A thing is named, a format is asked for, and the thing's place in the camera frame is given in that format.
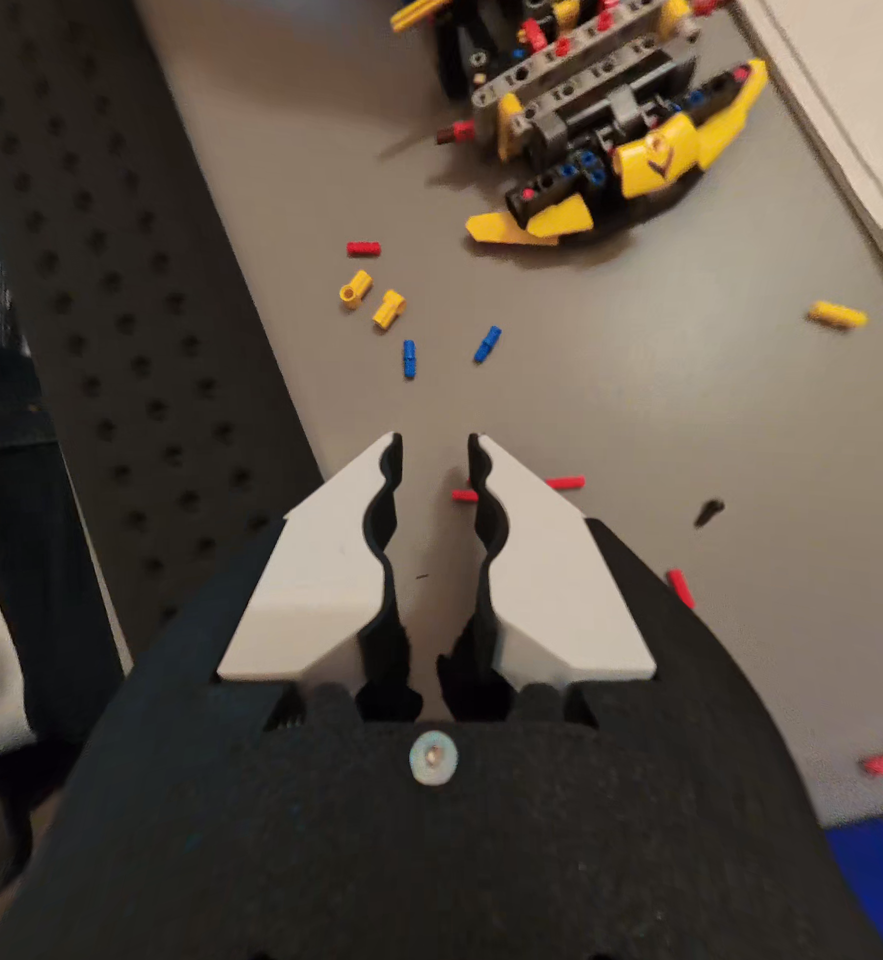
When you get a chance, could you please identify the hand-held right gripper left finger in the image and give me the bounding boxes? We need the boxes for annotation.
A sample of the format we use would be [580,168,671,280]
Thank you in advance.
[216,432,405,687]

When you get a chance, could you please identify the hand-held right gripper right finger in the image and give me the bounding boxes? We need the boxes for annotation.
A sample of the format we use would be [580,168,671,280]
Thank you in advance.
[467,432,659,691]

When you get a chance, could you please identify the yellow lego pin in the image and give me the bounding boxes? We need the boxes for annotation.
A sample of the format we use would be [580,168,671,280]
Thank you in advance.
[807,300,869,331]

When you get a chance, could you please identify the black yellow lego car chassis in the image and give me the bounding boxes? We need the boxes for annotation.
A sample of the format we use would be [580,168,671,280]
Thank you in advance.
[389,0,771,249]

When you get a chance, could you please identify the lego instruction booklet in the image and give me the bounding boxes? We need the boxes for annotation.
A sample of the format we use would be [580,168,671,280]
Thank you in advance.
[730,0,883,305]

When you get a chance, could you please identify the black perforated panel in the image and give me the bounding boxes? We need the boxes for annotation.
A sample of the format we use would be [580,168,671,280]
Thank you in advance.
[0,0,326,661]

